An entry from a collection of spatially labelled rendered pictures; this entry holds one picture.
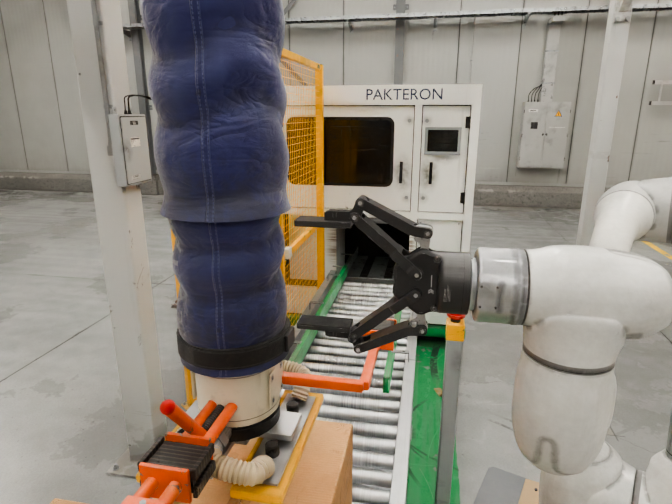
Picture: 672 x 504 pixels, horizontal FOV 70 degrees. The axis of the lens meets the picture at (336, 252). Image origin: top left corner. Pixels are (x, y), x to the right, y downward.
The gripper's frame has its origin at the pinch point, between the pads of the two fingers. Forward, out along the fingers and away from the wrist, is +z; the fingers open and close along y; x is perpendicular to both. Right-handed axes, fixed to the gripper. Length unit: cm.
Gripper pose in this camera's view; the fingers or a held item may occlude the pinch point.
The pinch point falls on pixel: (306, 273)
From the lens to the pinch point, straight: 62.1
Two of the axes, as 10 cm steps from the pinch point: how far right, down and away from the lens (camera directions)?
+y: 0.0, 9.6, 2.8
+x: 2.0, -2.7, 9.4
